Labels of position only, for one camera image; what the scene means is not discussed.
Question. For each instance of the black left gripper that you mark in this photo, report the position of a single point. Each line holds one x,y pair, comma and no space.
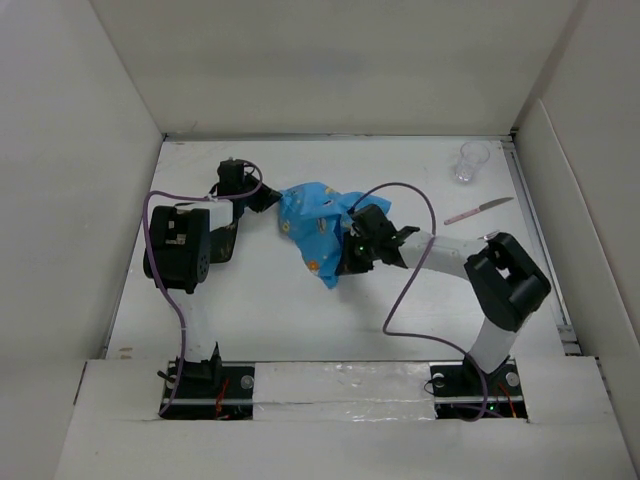
267,197

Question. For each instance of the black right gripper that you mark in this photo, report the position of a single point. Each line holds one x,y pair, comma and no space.
348,263

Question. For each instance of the blue space print placemat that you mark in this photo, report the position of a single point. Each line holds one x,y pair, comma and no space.
315,217

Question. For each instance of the pink handled table knife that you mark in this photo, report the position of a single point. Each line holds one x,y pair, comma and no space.
477,210

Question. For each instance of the black floral square plate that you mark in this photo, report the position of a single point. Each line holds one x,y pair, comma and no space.
222,243

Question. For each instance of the pink handled fork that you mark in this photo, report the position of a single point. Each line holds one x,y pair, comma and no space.
490,235

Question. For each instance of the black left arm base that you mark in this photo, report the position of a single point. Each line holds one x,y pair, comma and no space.
209,390

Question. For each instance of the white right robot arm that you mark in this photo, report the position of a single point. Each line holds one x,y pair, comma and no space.
506,281

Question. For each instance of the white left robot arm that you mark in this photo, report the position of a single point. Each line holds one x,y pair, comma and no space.
185,235

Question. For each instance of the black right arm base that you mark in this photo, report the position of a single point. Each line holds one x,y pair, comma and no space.
458,392

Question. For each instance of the white foam strip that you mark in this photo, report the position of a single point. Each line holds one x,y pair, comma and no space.
342,391

